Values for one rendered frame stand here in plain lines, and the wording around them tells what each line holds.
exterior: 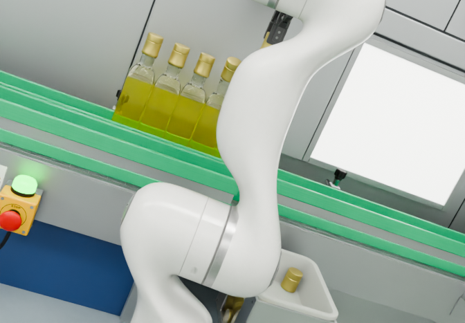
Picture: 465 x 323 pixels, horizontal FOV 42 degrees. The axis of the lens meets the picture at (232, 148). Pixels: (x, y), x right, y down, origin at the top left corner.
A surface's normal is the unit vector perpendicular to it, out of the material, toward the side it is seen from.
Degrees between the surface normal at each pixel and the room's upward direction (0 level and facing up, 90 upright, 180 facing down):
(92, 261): 90
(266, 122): 80
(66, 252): 90
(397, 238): 90
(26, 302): 0
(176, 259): 104
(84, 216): 90
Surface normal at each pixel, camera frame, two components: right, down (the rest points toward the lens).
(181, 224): 0.13, -0.28
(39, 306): 0.38, -0.88
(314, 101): 0.10, 0.34
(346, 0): -0.07, 0.15
